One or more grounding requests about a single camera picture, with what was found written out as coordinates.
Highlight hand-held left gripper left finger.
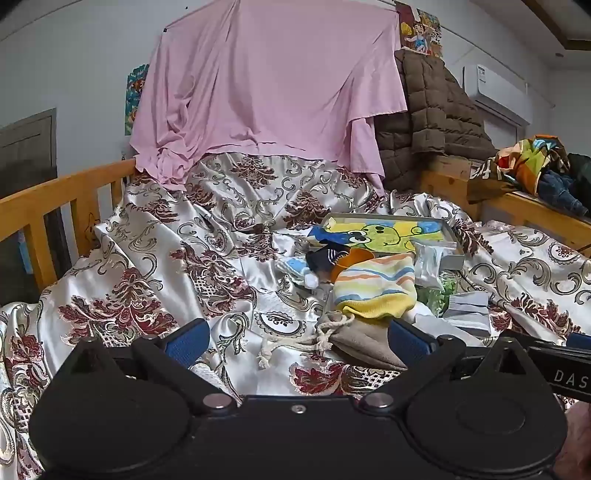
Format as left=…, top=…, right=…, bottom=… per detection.
left=60, top=318, right=238, bottom=414

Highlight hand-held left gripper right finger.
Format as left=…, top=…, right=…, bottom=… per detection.
left=360, top=318, right=532, bottom=411

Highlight beige drawstring bag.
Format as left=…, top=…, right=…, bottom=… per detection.
left=259, top=311, right=407, bottom=370

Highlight white grey striped packet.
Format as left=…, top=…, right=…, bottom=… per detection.
left=443, top=291, right=490, bottom=335

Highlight striped yellow knit hat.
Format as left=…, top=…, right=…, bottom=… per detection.
left=332, top=253, right=417, bottom=321

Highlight grey metal tray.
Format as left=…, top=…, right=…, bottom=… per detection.
left=318, top=212, right=467, bottom=278

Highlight orange plastic cup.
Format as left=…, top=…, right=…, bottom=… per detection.
left=330, top=248, right=375, bottom=283

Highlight navy striped sock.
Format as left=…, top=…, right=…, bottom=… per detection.
left=305, top=244, right=352, bottom=282

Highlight white blue baby cloth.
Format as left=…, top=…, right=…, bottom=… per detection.
left=276, top=256, right=320, bottom=291

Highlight green filled plastic packet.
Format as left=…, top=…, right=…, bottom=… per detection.
left=416, top=272, right=458, bottom=317

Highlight clear plastic packet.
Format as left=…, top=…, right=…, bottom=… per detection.
left=413, top=240, right=458, bottom=289

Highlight floral satin blanket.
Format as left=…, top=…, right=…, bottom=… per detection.
left=0, top=152, right=591, bottom=480

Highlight yellow blue cartoon towel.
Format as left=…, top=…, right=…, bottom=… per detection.
left=307, top=217, right=458, bottom=259

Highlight blue jeans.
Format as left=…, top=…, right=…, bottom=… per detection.
left=538, top=168, right=585, bottom=215

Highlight dark garment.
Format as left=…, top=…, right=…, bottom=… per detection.
left=568, top=152, right=591, bottom=204

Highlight colourful patterned cloth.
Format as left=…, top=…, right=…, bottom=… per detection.
left=496, top=135, right=571, bottom=197

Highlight brown quilted jacket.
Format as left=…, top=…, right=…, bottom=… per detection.
left=374, top=48, right=502, bottom=192

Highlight white air conditioner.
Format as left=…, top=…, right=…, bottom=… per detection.
left=463, top=65, right=532, bottom=125

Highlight dark door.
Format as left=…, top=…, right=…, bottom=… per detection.
left=0, top=108, right=70, bottom=305

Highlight pink bed sheet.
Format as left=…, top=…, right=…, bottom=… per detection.
left=129, top=0, right=409, bottom=195

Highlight wooden slatted bed rail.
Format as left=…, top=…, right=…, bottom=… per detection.
left=0, top=159, right=139, bottom=291

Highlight blue orange wall poster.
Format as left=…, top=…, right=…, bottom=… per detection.
left=124, top=62, right=151, bottom=137

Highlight cartoon figures wall poster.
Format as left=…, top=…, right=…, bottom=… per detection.
left=394, top=0, right=444, bottom=58

